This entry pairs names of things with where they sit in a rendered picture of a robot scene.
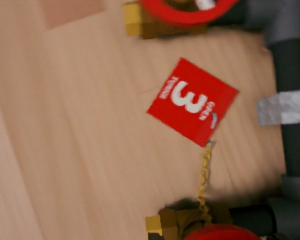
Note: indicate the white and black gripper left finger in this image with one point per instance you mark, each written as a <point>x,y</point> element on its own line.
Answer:
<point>155,236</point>

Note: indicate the red tag with gold chain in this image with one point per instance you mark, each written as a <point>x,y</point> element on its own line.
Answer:
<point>187,103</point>

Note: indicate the black pipe with grey tee fittings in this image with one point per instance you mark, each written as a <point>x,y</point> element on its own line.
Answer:
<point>281,21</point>

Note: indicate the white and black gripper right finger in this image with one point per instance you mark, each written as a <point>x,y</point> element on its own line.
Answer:
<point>277,236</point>

